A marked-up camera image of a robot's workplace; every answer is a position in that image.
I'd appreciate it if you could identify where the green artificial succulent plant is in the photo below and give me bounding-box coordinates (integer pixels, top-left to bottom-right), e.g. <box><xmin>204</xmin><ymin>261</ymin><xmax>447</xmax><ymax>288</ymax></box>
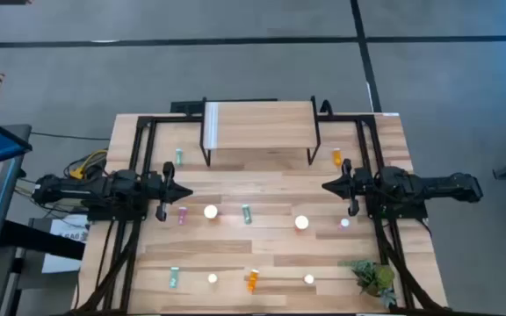
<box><xmin>338</xmin><ymin>258</ymin><xmax>399</xmax><ymax>308</ymax></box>

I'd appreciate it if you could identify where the black stand beam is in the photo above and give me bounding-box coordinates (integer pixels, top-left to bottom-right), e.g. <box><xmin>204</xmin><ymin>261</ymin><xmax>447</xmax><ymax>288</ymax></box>
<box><xmin>0</xmin><ymin>219</ymin><xmax>87</xmax><ymax>261</ymax></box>

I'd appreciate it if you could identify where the wooden shelf with black legs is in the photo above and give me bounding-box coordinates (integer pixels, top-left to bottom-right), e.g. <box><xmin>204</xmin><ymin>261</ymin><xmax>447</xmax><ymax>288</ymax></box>
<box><xmin>199</xmin><ymin>95</ymin><xmax>322</xmax><ymax>168</ymax></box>

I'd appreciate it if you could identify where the yellow cable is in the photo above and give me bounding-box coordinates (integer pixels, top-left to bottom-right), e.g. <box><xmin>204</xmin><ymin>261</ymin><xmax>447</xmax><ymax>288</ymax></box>
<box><xmin>69</xmin><ymin>148</ymin><xmax>109</xmax><ymax>180</ymax></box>

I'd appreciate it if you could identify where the white paper sheet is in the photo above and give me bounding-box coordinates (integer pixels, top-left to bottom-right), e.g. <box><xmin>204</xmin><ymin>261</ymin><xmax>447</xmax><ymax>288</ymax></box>
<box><xmin>40</xmin><ymin>213</ymin><xmax>90</xmax><ymax>274</ymax></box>

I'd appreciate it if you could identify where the thin black floor cable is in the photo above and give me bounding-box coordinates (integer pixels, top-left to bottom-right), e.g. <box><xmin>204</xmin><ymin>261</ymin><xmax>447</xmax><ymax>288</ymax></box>
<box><xmin>30</xmin><ymin>130</ymin><xmax>112</xmax><ymax>142</ymax></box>

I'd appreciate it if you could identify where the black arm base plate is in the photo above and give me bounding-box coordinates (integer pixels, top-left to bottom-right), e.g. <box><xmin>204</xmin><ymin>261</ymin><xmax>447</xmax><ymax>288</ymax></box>
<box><xmin>365</xmin><ymin>192</ymin><xmax>430</xmax><ymax>221</ymax></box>
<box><xmin>86</xmin><ymin>188</ymin><xmax>149</xmax><ymax>222</ymax></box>

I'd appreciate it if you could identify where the black power strip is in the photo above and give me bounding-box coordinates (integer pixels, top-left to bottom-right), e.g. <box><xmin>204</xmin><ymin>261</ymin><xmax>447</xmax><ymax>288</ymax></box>
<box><xmin>170</xmin><ymin>99</ymin><xmax>205</xmax><ymax>114</ymax></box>

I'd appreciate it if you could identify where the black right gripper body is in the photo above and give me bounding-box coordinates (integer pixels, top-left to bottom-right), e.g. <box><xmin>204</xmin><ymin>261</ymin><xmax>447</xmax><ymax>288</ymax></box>
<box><xmin>342</xmin><ymin>157</ymin><xmax>371</xmax><ymax>218</ymax></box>

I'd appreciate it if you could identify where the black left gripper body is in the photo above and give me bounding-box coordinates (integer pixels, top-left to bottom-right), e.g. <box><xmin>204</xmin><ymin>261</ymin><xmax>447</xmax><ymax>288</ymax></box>
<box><xmin>147</xmin><ymin>161</ymin><xmax>177</xmax><ymax>222</ymax></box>

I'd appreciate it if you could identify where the long orange medicine bottle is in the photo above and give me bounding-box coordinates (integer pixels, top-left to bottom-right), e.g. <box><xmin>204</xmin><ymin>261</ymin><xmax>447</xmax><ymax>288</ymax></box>
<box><xmin>246</xmin><ymin>268</ymin><xmax>261</xmax><ymax>294</ymax></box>

